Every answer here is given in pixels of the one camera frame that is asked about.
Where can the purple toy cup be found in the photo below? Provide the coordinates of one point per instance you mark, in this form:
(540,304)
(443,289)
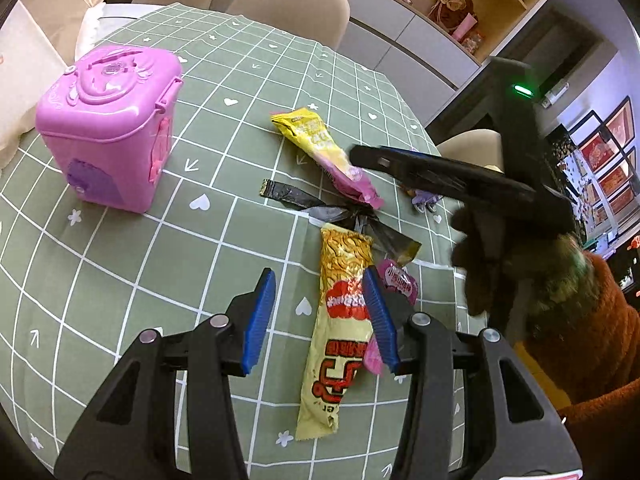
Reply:
(423,201)

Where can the green grid tablecloth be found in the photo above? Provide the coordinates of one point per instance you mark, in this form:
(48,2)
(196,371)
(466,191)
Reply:
(80,281)

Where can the orange fleece sleeve forearm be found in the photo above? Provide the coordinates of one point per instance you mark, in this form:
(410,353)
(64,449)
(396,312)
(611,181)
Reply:
(585,337)

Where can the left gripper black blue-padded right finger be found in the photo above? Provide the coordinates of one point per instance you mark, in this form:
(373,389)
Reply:
(474,411)

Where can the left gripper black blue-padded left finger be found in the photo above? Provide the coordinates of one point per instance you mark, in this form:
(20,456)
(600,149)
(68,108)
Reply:
(127,430)

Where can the gold red noodle wrapper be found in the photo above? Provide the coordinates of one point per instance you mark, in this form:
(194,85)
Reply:
(342,331)

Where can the white sideboard cabinet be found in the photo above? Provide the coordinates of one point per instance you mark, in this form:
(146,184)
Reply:
(424,64)

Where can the red framed wall pictures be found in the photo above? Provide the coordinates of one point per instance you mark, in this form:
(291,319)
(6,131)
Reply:
(607,162)

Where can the beige chair far middle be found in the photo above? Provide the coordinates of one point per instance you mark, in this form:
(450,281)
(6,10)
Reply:
(324,21)

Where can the pink round lollipop wrapper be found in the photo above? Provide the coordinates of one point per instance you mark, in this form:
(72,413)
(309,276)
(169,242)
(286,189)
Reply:
(397,279)

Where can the black gloved right hand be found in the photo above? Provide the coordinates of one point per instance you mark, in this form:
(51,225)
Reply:
(488,261)

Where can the beige paper bag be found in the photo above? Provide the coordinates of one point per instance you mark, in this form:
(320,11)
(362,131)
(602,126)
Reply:
(39,40)

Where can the yellow pink snack wrapper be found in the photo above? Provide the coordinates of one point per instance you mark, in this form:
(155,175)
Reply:
(306,129)

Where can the jaws of the black right gripper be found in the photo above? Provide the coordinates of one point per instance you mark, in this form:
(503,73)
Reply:
(471,184)

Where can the beige chair right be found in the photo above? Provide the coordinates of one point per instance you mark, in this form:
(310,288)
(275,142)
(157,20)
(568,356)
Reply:
(480,147)

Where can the pink plastic toy box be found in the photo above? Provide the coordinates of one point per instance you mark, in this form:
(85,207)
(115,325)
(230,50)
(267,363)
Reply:
(108,121)

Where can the black plastic wrapper strip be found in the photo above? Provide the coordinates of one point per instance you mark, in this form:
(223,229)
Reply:
(387,243)

